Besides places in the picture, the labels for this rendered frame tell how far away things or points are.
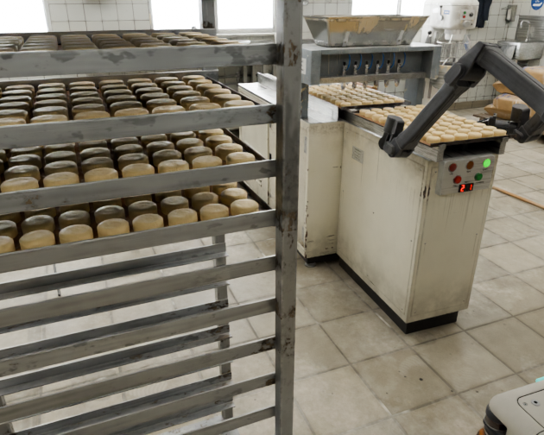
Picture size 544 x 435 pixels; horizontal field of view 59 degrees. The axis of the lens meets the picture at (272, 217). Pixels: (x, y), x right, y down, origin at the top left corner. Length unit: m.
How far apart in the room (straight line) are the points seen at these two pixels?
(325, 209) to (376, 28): 0.93
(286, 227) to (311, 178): 1.69
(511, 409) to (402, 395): 0.48
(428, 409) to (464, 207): 0.80
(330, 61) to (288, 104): 1.75
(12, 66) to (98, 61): 0.10
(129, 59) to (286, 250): 0.39
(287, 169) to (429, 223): 1.33
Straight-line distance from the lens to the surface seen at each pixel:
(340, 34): 2.48
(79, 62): 0.71
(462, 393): 2.13
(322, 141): 2.46
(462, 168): 2.00
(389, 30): 2.60
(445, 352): 2.30
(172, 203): 0.89
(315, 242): 2.67
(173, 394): 1.56
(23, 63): 0.71
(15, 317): 0.84
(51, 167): 0.85
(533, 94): 1.48
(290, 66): 0.74
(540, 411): 1.74
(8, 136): 0.73
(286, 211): 0.80
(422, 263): 2.13
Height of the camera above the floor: 1.40
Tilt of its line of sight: 24 degrees down
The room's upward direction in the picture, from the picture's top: straight up
